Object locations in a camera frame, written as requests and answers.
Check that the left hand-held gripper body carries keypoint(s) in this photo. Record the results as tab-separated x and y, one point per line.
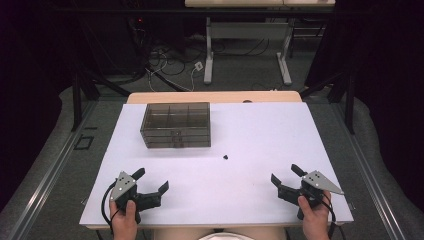
125	186

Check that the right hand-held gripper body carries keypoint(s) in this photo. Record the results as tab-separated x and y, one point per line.
316	181

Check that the smoky transparent plastic drawer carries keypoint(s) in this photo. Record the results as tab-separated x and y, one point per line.
186	138
186	144
166	120

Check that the smoky transparent drawer cabinet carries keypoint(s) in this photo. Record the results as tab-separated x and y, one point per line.
176	115

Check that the person's left hand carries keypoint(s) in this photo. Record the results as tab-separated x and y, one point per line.
124	223

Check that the person's right hand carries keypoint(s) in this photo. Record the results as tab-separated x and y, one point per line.
315	223

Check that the person's legs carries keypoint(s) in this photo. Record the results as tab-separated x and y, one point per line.
176	234

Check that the black metal stand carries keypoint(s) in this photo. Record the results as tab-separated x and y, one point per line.
349	100
77	100

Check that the white power plug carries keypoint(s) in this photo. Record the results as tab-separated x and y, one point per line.
198	65

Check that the white-framed desk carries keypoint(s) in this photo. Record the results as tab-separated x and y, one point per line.
246	30

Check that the aluminium floor rail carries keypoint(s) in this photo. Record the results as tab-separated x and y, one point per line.
373	180
50	173

